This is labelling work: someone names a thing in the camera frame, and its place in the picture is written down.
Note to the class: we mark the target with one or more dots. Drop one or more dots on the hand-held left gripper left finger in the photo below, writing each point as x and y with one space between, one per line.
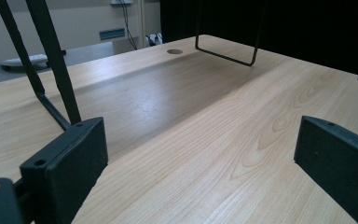
65 168

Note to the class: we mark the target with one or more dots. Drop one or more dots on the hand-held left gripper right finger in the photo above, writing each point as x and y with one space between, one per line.
338 168

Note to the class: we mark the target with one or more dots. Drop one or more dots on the white round floor device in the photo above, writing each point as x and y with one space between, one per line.
21 60

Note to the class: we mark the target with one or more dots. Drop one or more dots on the black curtain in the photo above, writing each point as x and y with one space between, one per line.
307 31

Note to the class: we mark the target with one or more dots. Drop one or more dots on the beige wooden counter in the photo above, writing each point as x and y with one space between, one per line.
80 20

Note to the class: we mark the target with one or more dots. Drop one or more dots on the black and white small object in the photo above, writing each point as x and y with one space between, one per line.
154 39

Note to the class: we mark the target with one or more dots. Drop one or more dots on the grey round table grommet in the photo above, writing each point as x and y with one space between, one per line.
174 51

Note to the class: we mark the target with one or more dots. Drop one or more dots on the white wall socket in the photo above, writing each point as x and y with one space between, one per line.
121 2

